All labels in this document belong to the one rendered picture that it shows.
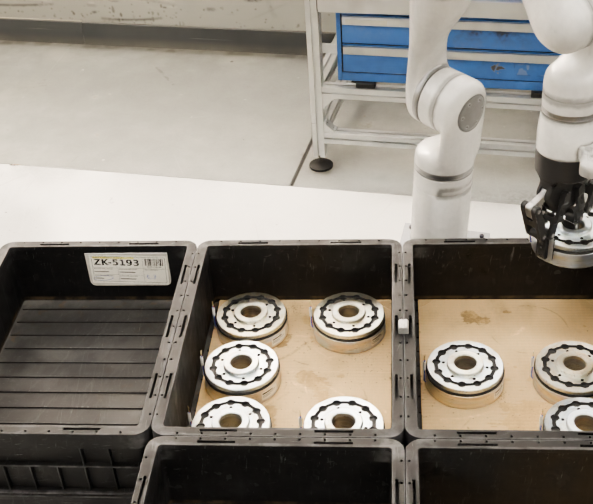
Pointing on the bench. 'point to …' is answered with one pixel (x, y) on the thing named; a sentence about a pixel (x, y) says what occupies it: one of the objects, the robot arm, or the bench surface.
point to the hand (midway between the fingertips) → (557, 240)
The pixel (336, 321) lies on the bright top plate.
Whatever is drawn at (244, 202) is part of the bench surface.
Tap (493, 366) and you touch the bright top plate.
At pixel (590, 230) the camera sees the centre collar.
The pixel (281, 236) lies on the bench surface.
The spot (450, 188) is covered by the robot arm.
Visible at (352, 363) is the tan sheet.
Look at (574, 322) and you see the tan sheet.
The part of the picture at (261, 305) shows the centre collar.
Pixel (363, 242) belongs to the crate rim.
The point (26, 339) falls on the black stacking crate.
